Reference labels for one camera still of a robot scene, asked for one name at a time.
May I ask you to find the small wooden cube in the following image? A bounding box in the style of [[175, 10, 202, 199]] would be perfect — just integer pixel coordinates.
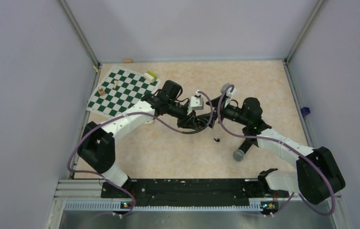
[[97, 88, 106, 96]]

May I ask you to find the small purple object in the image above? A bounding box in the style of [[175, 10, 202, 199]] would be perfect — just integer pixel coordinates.
[[300, 107, 311, 117]]

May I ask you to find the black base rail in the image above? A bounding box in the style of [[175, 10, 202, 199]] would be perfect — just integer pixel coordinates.
[[101, 178, 289, 207]]

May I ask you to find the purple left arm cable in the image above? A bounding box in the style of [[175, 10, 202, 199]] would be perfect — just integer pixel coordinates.
[[66, 91, 214, 219]]

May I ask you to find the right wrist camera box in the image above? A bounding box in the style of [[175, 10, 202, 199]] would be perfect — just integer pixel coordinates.
[[221, 83, 236, 107]]

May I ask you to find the black microphone grey head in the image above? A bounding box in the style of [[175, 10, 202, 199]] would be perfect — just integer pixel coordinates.
[[233, 138, 257, 162]]

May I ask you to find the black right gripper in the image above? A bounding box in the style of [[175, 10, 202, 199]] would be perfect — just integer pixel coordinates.
[[198, 94, 250, 128]]

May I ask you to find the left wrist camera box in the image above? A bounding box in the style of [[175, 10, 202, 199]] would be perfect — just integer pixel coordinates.
[[187, 96, 204, 115]]

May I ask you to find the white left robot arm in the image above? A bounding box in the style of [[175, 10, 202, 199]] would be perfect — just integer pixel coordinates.
[[77, 80, 204, 197]]

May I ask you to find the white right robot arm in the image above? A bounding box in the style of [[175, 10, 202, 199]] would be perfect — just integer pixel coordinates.
[[198, 97, 346, 205]]

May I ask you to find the green white toy block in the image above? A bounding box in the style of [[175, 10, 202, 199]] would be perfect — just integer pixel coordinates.
[[144, 71, 157, 83]]

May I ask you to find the green white chessboard mat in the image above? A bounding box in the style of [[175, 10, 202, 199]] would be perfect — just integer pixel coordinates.
[[86, 66, 161, 118]]

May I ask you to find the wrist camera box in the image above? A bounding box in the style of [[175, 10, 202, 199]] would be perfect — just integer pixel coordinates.
[[187, 96, 204, 115], [221, 83, 236, 107]]

